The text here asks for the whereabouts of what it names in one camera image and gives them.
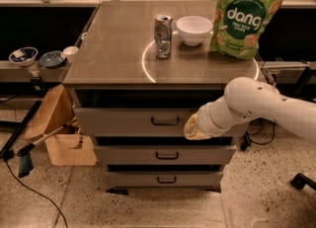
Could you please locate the black chair caster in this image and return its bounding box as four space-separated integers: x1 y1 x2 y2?
290 173 316 190

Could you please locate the dark blue bowl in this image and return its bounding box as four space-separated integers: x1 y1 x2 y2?
39 50 65 68

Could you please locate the black floor cable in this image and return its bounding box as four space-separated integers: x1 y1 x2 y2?
3 157 69 228

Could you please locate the grabber tool with green handle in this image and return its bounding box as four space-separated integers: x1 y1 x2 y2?
17 117 77 178

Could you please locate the grey middle drawer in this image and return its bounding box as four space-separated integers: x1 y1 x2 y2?
94 145 236 165

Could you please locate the black pole on floor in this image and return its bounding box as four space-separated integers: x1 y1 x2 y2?
0 101 41 159

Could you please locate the green dang chips bag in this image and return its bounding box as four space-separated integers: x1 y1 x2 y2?
209 0 283 60

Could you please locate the grey drawer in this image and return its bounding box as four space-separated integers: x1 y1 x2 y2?
74 108 195 137
106 172 223 189
94 145 236 165

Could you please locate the grey top drawer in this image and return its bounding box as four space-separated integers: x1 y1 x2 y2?
74 108 195 137

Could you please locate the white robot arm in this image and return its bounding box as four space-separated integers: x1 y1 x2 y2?
184 77 316 143

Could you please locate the grey drawer cabinet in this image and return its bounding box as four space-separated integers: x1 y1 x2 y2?
62 0 269 195

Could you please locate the small white cup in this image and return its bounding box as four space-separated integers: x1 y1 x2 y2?
63 45 79 62

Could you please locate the silver drink can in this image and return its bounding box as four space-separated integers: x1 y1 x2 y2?
154 13 173 59

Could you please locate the grey bottom drawer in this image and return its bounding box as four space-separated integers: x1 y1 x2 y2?
106 172 223 189

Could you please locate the white bowl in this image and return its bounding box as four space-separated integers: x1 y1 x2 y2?
176 16 213 46

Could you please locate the brown cardboard box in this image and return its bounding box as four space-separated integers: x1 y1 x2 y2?
24 85 97 166

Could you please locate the black cables right side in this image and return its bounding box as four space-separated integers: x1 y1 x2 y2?
240 117 277 152

